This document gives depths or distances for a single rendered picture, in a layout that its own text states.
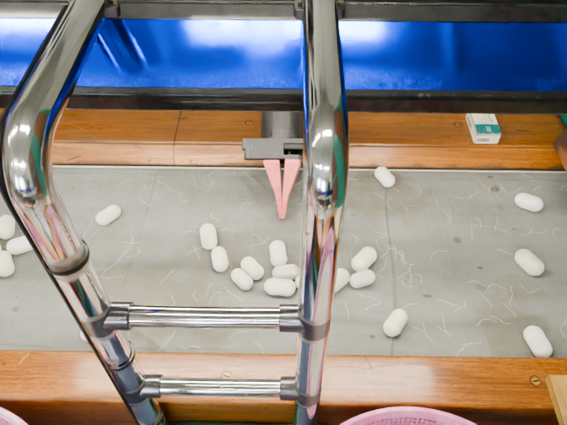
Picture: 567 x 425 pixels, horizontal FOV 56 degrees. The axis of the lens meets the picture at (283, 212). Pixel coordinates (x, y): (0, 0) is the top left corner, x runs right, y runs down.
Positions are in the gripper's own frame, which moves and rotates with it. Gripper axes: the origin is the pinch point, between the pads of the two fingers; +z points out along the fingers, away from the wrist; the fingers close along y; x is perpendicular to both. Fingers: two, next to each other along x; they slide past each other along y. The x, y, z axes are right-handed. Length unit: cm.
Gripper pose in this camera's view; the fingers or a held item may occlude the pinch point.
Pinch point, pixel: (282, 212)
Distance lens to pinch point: 69.5
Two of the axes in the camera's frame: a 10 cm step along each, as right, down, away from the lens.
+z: -0.1, 10.0, -0.2
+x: 0.1, 0.2, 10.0
